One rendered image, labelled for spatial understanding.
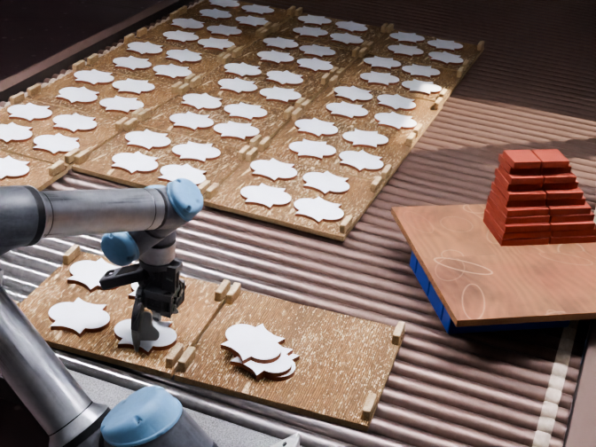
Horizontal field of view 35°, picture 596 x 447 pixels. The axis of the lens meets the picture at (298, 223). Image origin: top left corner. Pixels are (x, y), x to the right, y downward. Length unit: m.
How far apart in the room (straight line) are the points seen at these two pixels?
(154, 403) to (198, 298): 0.77
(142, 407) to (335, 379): 0.63
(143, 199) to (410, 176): 1.37
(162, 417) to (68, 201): 0.38
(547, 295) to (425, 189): 0.76
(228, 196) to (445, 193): 0.64
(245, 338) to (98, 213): 0.57
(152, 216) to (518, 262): 0.96
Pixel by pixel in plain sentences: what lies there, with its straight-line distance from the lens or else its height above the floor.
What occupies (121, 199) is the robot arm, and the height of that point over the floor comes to 1.40.
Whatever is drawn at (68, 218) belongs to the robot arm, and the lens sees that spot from 1.57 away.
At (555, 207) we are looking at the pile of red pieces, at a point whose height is 1.13.
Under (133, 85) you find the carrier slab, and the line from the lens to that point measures 3.36.
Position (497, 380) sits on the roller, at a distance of 2.12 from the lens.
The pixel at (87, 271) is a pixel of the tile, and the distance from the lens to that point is 2.30.
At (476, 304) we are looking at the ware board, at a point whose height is 1.04.
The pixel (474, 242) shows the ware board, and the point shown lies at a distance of 2.35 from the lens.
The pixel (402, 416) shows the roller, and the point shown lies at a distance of 1.98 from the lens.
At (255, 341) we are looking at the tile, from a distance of 2.03.
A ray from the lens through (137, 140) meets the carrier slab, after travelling 2.95.
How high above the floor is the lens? 2.18
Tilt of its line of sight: 29 degrees down
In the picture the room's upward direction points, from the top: 5 degrees clockwise
